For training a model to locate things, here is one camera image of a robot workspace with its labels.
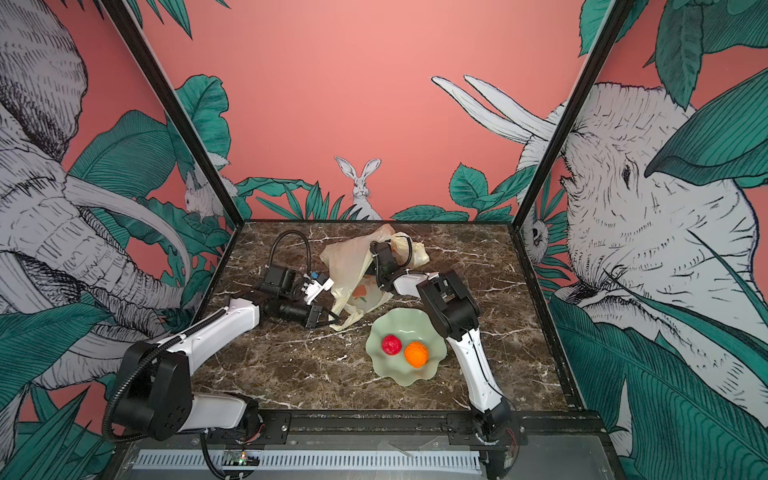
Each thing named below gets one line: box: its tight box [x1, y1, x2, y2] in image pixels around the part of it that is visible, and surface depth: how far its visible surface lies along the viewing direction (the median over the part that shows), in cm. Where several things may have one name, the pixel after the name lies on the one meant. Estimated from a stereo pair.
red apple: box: [382, 334, 403, 356], surface depth 85 cm
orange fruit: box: [404, 341, 429, 369], surface depth 83 cm
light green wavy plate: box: [366, 307, 448, 386], surface depth 87 cm
